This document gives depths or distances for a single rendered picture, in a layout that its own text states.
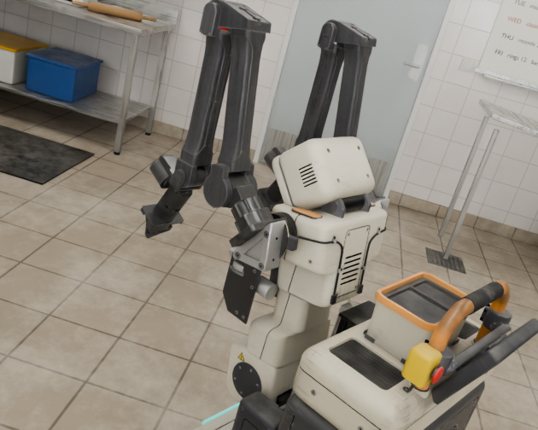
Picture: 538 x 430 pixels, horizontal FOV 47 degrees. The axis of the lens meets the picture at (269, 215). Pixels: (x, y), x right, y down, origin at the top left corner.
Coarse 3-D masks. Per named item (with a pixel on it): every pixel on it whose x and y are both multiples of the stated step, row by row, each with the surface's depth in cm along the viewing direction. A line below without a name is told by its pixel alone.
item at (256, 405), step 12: (252, 396) 154; (264, 396) 155; (288, 396) 165; (240, 408) 152; (252, 408) 150; (264, 408) 151; (276, 408) 152; (240, 420) 153; (252, 420) 150; (264, 420) 148; (276, 420) 148
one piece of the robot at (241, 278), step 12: (240, 264) 156; (228, 276) 159; (240, 276) 156; (252, 276) 154; (264, 276) 156; (228, 288) 160; (240, 288) 157; (252, 288) 154; (264, 288) 153; (276, 288) 155; (228, 300) 160; (240, 300) 158; (252, 300) 155; (240, 312) 158
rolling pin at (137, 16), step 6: (84, 6) 413; (90, 6) 412; (96, 6) 414; (102, 6) 415; (108, 6) 417; (96, 12) 417; (102, 12) 417; (108, 12) 418; (114, 12) 419; (120, 12) 420; (126, 12) 421; (132, 12) 423; (138, 12) 425; (126, 18) 424; (132, 18) 424; (138, 18) 425; (144, 18) 428; (150, 18) 430
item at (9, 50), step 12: (0, 36) 458; (12, 36) 468; (0, 48) 433; (12, 48) 434; (24, 48) 443; (36, 48) 458; (0, 60) 437; (12, 60) 436; (24, 60) 448; (0, 72) 440; (12, 72) 439; (24, 72) 453
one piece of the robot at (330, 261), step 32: (288, 224) 139; (320, 224) 137; (352, 224) 144; (384, 224) 156; (288, 256) 144; (320, 256) 139; (352, 256) 149; (288, 288) 153; (320, 288) 146; (352, 288) 153; (256, 320) 160; (288, 320) 156; (320, 320) 160; (256, 352) 159; (288, 352) 157; (256, 384) 160; (288, 384) 162
